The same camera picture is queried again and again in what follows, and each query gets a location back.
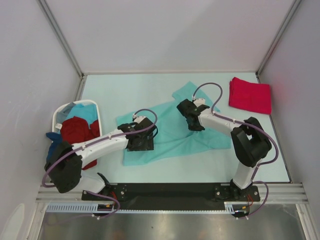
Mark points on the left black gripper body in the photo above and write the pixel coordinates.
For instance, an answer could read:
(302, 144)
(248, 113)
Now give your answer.
(146, 144)

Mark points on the dark red t-shirt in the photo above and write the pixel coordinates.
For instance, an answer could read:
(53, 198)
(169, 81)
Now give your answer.
(77, 130)

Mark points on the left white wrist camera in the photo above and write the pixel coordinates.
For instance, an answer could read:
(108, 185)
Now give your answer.
(138, 118)

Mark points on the aluminium frame rail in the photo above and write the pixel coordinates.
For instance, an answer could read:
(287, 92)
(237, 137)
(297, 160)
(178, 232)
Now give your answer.
(52, 195)

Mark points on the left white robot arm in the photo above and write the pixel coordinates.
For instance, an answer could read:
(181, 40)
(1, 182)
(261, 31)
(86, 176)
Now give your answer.
(65, 166)

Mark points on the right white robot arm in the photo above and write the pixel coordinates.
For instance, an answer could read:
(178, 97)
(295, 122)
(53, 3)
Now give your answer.
(250, 142)

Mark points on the dark blue t-shirt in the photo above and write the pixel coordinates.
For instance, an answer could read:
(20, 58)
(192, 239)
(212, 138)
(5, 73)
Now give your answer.
(55, 139)

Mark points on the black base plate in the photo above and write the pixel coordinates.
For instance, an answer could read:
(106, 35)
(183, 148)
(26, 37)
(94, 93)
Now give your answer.
(179, 196)

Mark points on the white laundry basket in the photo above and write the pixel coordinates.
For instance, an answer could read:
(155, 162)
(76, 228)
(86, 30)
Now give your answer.
(60, 114)

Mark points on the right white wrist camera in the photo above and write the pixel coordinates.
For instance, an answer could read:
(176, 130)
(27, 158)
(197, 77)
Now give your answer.
(199, 101)

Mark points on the light blue t-shirt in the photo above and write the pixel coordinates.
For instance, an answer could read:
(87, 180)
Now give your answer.
(87, 112)

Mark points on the light blue cable duct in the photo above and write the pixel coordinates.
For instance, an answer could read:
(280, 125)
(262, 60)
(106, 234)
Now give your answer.
(79, 208)

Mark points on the teal t-shirt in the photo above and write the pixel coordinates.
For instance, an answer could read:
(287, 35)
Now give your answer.
(174, 139)

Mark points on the folded red t-shirt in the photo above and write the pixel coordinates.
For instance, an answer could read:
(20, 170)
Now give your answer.
(248, 96)

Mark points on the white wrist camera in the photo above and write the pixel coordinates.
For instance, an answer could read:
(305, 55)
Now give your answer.
(199, 101)
(138, 118)

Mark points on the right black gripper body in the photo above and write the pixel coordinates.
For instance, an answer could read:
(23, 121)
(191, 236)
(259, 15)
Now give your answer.
(195, 127)

